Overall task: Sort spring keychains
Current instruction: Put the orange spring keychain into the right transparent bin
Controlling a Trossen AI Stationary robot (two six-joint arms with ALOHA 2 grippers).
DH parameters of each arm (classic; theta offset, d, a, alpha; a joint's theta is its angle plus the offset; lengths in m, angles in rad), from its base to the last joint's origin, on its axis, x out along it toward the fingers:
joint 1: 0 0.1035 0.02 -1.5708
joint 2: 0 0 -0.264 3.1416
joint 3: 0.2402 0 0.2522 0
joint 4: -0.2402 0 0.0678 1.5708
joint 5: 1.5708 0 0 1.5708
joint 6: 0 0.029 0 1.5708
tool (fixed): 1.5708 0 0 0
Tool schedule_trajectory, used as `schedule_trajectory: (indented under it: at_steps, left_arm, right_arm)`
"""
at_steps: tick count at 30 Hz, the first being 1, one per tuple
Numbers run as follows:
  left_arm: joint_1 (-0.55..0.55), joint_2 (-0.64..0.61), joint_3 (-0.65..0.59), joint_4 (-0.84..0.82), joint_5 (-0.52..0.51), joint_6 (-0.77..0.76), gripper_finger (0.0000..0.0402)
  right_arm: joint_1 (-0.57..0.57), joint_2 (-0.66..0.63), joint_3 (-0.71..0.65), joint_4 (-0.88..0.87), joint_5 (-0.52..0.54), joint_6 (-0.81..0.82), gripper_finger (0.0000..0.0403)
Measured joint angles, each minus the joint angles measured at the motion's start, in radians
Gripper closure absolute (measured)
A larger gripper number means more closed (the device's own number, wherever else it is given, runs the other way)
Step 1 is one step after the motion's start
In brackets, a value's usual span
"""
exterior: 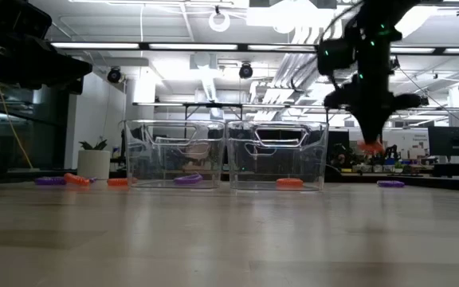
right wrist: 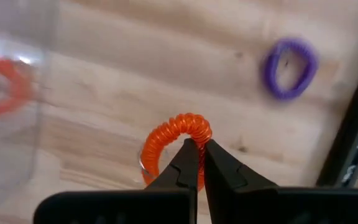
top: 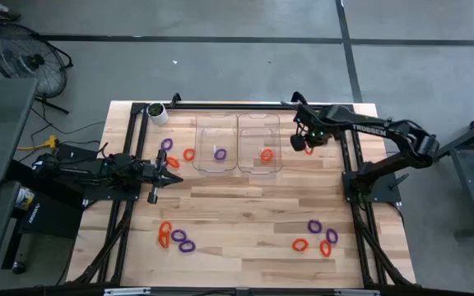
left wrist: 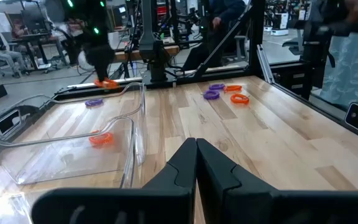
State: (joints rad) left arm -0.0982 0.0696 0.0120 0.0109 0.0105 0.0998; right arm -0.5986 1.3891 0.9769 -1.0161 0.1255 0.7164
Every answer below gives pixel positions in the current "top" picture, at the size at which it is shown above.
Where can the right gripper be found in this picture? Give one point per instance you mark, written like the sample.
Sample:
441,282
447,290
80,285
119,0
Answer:
313,133

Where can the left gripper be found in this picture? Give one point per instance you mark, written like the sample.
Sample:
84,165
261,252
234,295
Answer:
150,177

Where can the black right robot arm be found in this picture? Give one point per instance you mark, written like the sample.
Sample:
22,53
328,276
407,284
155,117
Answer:
385,131

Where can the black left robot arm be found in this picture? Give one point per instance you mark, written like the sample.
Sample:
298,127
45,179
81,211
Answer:
97,170

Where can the clear plastic bin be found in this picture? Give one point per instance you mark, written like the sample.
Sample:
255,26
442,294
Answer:
270,123
210,127

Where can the white plant pot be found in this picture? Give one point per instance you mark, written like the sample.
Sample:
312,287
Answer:
159,118

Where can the black controller box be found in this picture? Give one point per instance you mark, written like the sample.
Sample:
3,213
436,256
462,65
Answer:
72,153

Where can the black Trossen case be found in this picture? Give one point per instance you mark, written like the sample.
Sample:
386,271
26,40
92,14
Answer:
52,218

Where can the white yellow can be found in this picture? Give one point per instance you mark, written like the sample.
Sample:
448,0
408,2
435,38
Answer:
24,198

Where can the grey metal stand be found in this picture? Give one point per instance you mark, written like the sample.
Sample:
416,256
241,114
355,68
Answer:
473,185

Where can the black desk leg caster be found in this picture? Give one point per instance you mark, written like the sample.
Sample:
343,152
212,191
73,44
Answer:
19,267

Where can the black floor fan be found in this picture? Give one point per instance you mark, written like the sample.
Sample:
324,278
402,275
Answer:
35,61

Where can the person's shoe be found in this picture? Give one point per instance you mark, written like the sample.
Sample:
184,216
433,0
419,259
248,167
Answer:
4,12

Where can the black metal table frame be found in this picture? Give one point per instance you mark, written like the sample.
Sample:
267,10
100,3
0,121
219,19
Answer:
241,106

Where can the silver aluminium bracket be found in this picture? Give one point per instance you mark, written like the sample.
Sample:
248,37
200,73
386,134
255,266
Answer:
126,291
356,292

